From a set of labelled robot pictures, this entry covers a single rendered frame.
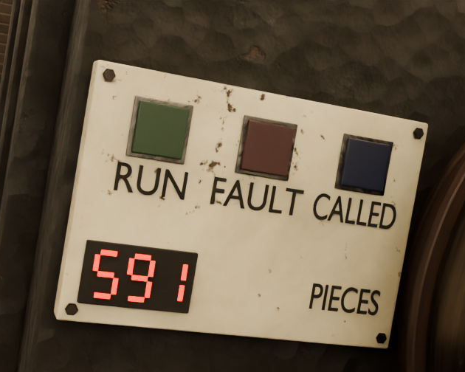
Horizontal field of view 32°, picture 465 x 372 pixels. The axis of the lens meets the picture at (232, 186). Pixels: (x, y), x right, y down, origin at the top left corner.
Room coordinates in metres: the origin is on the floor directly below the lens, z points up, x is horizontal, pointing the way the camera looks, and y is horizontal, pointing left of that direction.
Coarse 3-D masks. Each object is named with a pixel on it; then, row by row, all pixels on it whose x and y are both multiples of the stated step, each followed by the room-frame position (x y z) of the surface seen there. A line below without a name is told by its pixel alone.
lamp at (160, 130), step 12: (144, 108) 0.56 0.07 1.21; (156, 108) 0.56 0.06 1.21; (168, 108) 0.56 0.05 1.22; (180, 108) 0.57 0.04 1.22; (144, 120) 0.56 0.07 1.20; (156, 120) 0.56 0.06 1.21; (168, 120) 0.56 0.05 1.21; (180, 120) 0.57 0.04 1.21; (144, 132) 0.56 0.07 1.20; (156, 132) 0.56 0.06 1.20; (168, 132) 0.56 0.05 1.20; (180, 132) 0.57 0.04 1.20; (132, 144) 0.56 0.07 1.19; (144, 144) 0.56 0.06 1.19; (156, 144) 0.56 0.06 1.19; (168, 144) 0.57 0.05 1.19; (180, 144) 0.57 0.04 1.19; (168, 156) 0.57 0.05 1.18; (180, 156) 0.57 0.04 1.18
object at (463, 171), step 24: (456, 168) 0.65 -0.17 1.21; (432, 192) 0.66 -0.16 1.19; (456, 192) 0.57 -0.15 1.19; (432, 216) 0.64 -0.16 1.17; (456, 216) 0.57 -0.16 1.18; (432, 240) 0.57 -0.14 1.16; (408, 264) 0.65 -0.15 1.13; (432, 264) 0.56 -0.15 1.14; (408, 288) 0.64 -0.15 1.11; (432, 288) 0.57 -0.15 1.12; (408, 312) 0.64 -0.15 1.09; (408, 336) 0.57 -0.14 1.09; (408, 360) 0.57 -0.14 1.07
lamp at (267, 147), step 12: (252, 120) 0.58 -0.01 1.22; (252, 132) 0.58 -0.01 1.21; (264, 132) 0.59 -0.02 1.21; (276, 132) 0.59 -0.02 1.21; (288, 132) 0.59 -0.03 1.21; (252, 144) 0.59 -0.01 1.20; (264, 144) 0.59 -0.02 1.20; (276, 144) 0.59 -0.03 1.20; (288, 144) 0.59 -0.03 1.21; (252, 156) 0.59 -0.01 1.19; (264, 156) 0.59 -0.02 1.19; (276, 156) 0.59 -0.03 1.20; (288, 156) 0.59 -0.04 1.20; (240, 168) 0.59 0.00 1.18; (252, 168) 0.59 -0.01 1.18; (264, 168) 0.59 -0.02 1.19; (276, 168) 0.59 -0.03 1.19
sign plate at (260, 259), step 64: (128, 128) 0.56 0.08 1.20; (192, 128) 0.58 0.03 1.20; (320, 128) 0.61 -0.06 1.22; (384, 128) 0.62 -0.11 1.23; (128, 192) 0.56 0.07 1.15; (192, 192) 0.58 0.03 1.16; (256, 192) 0.59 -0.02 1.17; (320, 192) 0.61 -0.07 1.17; (384, 192) 0.62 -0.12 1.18; (64, 256) 0.56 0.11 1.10; (128, 256) 0.56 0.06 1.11; (192, 256) 0.58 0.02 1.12; (256, 256) 0.60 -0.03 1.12; (320, 256) 0.61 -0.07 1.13; (384, 256) 0.63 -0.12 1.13; (128, 320) 0.57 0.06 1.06; (192, 320) 0.58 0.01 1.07; (256, 320) 0.60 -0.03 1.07; (320, 320) 0.62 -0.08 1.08; (384, 320) 0.63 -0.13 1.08
